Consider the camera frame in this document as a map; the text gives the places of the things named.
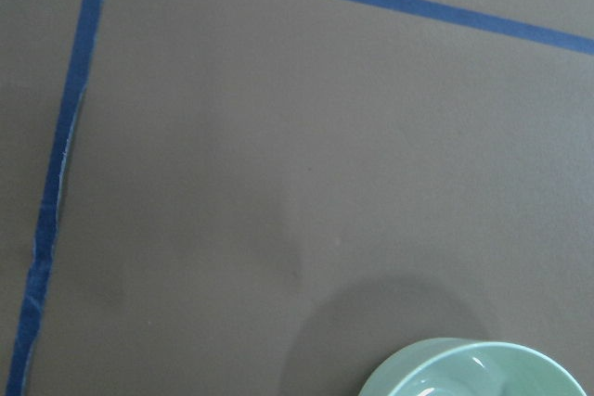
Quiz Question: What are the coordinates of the mint green bowl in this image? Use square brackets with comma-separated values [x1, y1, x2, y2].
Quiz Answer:
[359, 338, 586, 396]

